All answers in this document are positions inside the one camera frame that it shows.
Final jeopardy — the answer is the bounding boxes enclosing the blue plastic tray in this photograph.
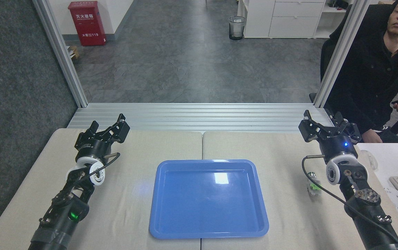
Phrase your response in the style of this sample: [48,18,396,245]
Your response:
[149,159,269,239]

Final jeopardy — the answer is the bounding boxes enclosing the grey mesh trash bin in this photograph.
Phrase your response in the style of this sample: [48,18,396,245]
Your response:
[229,16,246,41]

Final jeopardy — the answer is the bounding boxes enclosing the person's right hand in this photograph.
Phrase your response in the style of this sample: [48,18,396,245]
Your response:
[362,129,383,143]

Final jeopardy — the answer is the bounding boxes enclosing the white drawer cabinet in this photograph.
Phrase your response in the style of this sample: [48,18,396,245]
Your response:
[237,0,347,39]

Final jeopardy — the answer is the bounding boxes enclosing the white computer mouse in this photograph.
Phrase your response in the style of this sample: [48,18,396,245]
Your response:
[360,150,379,171]

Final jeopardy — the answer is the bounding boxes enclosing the green and white switch part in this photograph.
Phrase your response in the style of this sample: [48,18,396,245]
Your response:
[306,172,323,200]

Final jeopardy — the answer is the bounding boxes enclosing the silver aluminium frame rail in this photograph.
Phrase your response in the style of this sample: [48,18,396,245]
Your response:
[67,103,340,134]

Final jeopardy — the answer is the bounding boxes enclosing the person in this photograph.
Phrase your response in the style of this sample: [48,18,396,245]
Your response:
[325,0,398,143]

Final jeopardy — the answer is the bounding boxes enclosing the black office chair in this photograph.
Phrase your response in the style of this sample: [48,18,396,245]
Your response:
[309,3,398,136]

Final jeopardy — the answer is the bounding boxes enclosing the red fire extinguisher box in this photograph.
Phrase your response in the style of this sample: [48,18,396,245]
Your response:
[68,1,107,47]

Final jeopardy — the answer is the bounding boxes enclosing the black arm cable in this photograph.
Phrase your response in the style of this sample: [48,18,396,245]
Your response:
[79,152,121,183]
[302,155,398,245]

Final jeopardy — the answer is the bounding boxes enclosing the silver aluminium post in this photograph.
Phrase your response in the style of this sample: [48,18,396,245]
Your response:
[32,0,88,108]
[313,0,371,108]

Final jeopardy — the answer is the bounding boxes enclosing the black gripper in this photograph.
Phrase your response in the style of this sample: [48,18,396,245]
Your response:
[298,110,362,161]
[75,114,130,160]

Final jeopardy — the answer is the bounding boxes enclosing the small cardboard box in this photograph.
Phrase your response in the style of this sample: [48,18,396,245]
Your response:
[66,45,81,60]

